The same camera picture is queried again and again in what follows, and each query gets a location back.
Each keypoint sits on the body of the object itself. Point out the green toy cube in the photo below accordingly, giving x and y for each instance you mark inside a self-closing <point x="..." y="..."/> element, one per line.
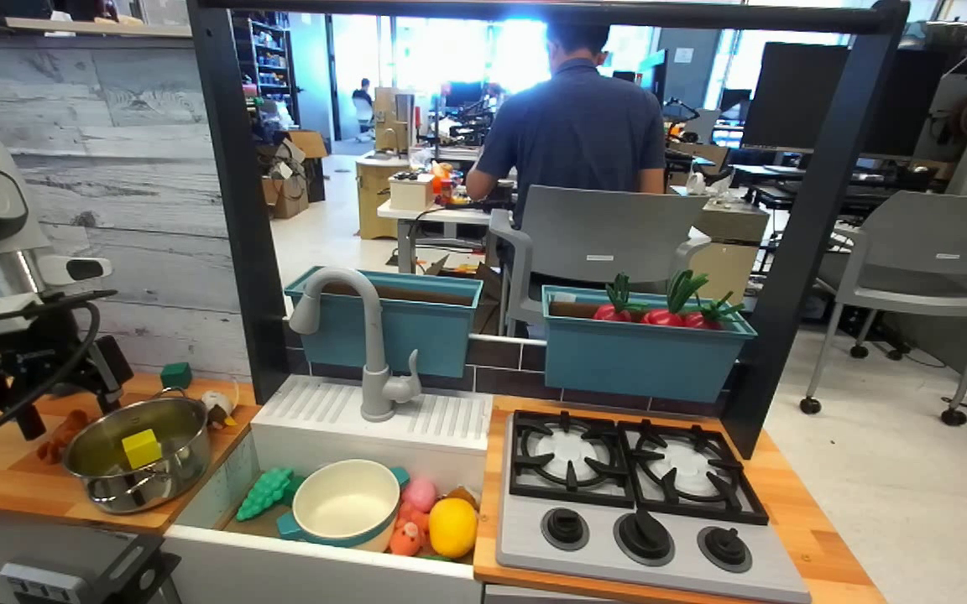
<point x="176" y="376"/>

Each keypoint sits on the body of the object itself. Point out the black panel screen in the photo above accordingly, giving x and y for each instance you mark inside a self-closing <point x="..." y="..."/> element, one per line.
<point x="796" y="94"/>

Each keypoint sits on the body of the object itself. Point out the beige box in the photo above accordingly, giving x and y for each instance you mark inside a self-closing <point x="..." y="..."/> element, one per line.
<point x="730" y="263"/>

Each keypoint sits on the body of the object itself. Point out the green toy vegetable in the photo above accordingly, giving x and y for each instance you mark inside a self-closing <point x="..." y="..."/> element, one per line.
<point x="721" y="309"/>

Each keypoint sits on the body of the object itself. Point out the white brown plushy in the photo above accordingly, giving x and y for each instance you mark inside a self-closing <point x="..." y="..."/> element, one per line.
<point x="221" y="412"/>

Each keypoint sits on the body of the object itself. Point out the person in blue shirt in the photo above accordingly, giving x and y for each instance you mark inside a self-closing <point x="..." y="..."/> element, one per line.
<point x="571" y="130"/>

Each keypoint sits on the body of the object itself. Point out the grey toy faucet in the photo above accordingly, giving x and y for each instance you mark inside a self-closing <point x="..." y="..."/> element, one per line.
<point x="375" y="372"/>

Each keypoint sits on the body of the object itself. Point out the grey black device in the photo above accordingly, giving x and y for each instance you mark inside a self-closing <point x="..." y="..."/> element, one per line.
<point x="82" y="575"/>

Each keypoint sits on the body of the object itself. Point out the yellow toy lemon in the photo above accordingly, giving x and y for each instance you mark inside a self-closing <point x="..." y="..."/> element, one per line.
<point x="454" y="527"/>

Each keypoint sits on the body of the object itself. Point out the teal planter box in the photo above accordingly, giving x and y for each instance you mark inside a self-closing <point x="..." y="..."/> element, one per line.
<point x="429" y="325"/>
<point x="641" y="358"/>

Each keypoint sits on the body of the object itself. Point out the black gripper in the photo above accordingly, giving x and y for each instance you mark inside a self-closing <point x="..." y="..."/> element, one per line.
<point x="53" y="358"/>

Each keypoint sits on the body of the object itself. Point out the yellow toy block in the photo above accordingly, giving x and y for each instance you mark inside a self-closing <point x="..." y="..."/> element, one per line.
<point x="144" y="447"/>

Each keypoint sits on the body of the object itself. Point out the cardboard box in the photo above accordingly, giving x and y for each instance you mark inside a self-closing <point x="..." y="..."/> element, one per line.
<point x="288" y="186"/>

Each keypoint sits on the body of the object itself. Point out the brown orange plushy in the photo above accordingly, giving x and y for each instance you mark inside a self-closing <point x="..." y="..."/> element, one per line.
<point x="65" y="438"/>

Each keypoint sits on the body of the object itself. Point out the grey black toy stove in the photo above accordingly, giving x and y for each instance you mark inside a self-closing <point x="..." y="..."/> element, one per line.
<point x="641" y="539"/>

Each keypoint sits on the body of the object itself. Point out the cream bowl teal rim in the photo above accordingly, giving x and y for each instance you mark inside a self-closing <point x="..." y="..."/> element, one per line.
<point x="344" y="503"/>

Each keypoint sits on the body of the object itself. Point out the grey office chair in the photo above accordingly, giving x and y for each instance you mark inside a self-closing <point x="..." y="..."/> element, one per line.
<point x="605" y="238"/>
<point x="932" y="258"/>

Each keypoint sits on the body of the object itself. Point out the pink toy fruit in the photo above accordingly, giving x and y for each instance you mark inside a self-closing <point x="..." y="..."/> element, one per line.
<point x="422" y="494"/>

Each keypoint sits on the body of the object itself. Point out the green toy corn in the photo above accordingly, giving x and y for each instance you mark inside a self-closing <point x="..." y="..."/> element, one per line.
<point x="266" y="494"/>

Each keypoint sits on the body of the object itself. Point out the white table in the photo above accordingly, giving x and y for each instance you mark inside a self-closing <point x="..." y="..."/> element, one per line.
<point x="429" y="215"/>

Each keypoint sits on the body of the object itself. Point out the orange toy fruit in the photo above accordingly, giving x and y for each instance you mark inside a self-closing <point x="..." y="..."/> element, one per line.
<point x="408" y="536"/>

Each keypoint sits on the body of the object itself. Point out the black metal frame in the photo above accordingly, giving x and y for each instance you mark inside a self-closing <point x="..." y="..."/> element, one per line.
<point x="237" y="222"/>

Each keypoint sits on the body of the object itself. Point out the red toy radish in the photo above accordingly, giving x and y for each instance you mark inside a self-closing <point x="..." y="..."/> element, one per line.
<point x="613" y="309"/>
<point x="671" y="316"/>

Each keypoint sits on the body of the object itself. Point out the light blue toy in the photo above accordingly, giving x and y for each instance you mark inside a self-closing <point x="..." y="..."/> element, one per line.
<point x="288" y="527"/>

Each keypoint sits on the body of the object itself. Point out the stainless steel pot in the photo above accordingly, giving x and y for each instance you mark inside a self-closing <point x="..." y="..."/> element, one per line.
<point x="176" y="457"/>

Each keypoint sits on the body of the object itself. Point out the white toy sink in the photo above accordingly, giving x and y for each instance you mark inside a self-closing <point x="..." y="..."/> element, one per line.
<point x="439" y="420"/>

